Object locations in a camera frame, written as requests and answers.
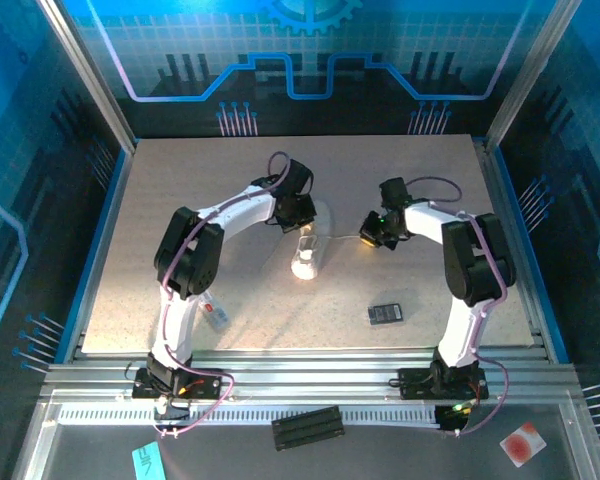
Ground white sneaker shoe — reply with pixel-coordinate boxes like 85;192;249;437
289;198;334;282

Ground black rectangular device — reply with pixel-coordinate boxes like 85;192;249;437
367;301;406;328

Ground clear plastic package red label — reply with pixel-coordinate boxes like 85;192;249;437
199;293;231;331

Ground black controller board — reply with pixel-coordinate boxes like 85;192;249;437
435;402;476;432

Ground black grooved block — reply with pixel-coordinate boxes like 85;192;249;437
270;405;347;453

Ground white connector block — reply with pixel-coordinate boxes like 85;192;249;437
153;397;191;420

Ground white card red circle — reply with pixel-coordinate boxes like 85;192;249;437
498;421;548;469

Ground teal card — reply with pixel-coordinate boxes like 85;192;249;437
130;440;166;480

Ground aluminium frame rails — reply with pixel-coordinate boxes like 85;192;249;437
38;347;586;404

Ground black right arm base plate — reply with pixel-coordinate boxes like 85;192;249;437
396;367;491;401

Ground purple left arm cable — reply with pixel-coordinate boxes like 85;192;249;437
151;150;294;439

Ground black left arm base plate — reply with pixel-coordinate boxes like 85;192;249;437
131;366;227;401

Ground aluminium frame post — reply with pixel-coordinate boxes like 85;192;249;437
37;0;137;154
483;0;584;149

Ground white slotted cable duct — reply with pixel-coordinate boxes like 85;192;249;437
57;403;442;427

